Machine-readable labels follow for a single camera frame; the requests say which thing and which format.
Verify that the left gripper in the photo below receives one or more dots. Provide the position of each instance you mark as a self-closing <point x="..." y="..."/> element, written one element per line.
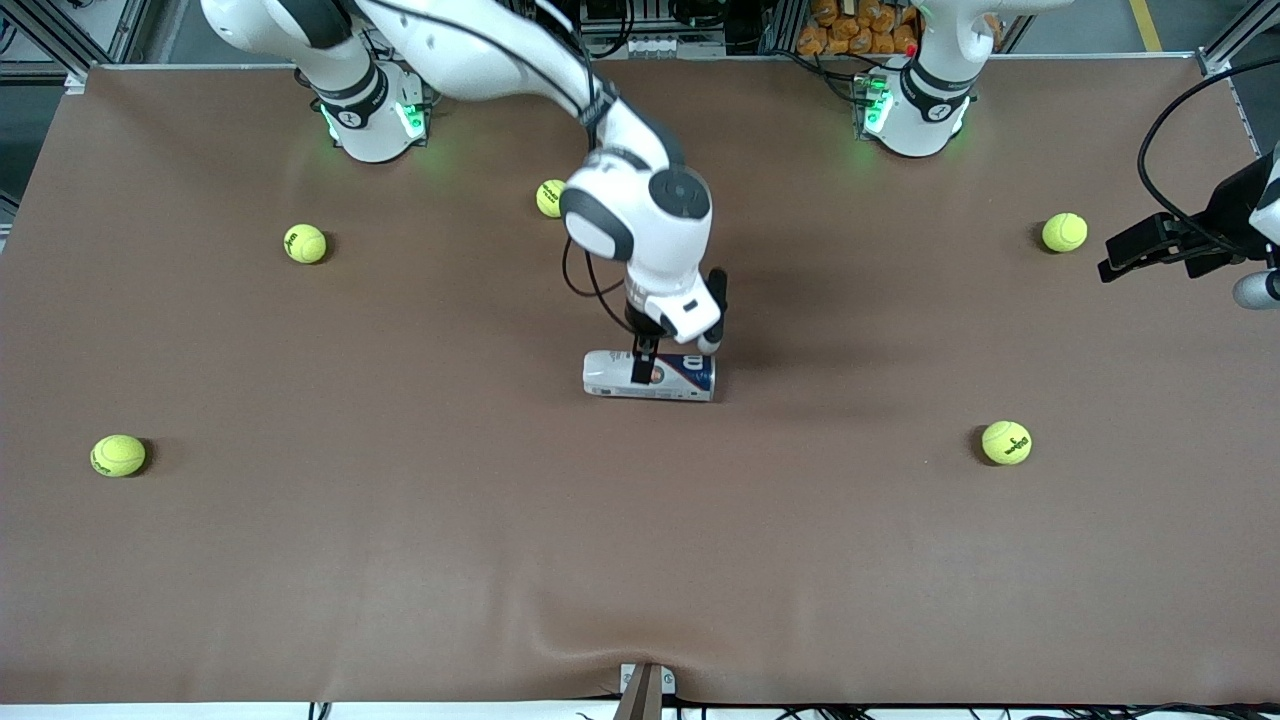
<point x="1228" y="212"/>

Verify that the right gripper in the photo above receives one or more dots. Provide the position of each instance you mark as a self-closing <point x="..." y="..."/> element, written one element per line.
<point x="641" y="327"/>

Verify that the white blue tennis ball can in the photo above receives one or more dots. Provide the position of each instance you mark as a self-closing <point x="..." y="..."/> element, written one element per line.
<point x="680" y="382"/>

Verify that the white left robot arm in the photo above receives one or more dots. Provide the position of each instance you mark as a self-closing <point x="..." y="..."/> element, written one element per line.
<point x="920" y="125"/>

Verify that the yellow tennis ball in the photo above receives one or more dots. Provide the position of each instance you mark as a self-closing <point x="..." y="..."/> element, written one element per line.
<point x="118" y="455"/>
<point x="1006" y="442"/>
<point x="1065" y="232"/>
<point x="305" y="243"/>
<point x="547" y="198"/>

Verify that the brown table mat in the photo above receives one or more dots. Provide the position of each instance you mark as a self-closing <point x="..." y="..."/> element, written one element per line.
<point x="640" y="520"/>

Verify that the brown bar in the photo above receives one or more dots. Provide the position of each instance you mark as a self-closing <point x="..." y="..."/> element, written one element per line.
<point x="640" y="700"/>

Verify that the orange bagged items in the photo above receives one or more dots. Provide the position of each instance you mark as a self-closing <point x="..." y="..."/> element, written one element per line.
<point x="860" y="28"/>

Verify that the white power strip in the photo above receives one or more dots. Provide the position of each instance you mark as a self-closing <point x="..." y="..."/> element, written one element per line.
<point x="440" y="28"/>

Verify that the aluminium frame post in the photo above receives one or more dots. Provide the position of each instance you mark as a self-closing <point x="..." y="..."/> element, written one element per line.
<point x="1240" y="35"/>
<point x="70" y="40"/>

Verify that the metal clamp bracket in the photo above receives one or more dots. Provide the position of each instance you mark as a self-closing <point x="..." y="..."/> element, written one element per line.
<point x="668" y="680"/>

